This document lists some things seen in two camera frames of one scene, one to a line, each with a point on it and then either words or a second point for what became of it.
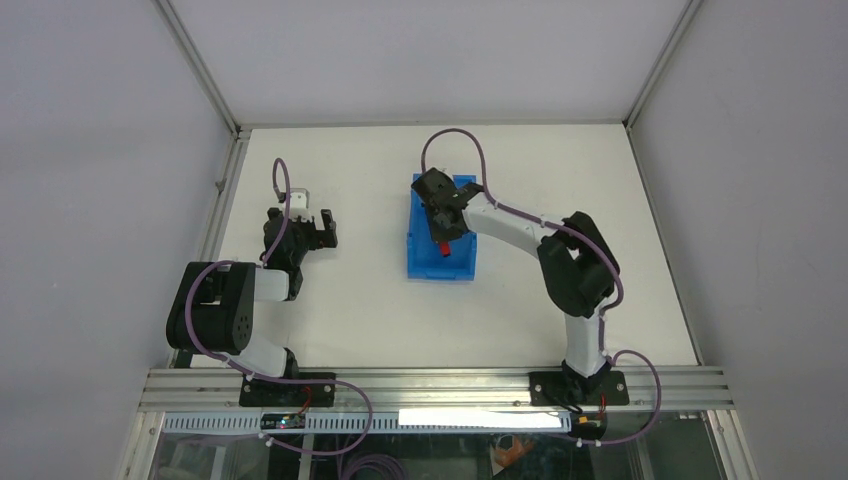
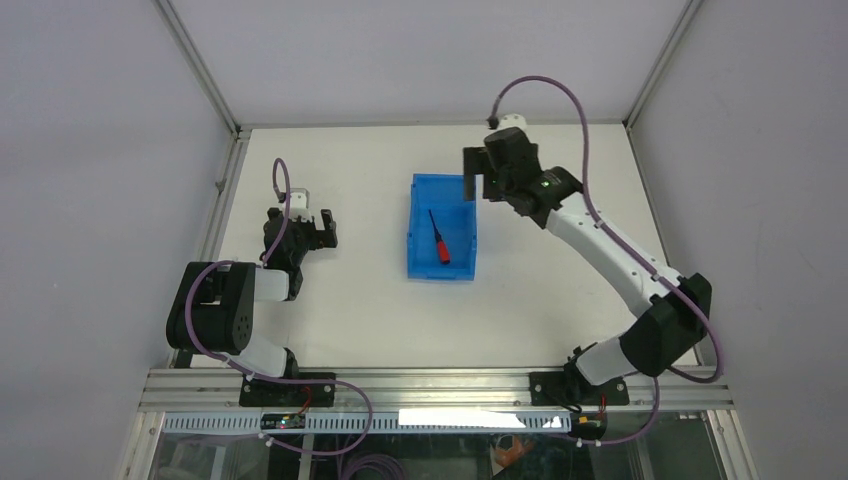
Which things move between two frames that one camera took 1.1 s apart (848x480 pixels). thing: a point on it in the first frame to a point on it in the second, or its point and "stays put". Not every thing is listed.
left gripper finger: [327, 237] stays put
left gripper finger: [275, 215] stays put
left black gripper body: [305, 235] stays put
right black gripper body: [440, 232] to [495, 188]
